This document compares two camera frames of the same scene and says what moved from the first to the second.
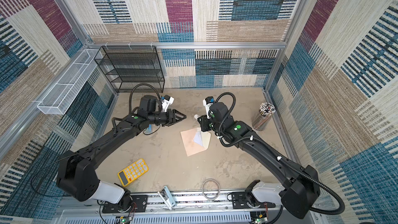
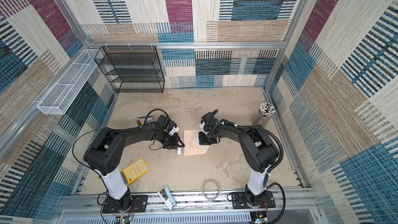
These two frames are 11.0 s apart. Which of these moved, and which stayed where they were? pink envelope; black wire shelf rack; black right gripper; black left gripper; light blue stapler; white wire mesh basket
Moved: black left gripper; black right gripper
Stayed: pink envelope; white wire mesh basket; black wire shelf rack; light blue stapler
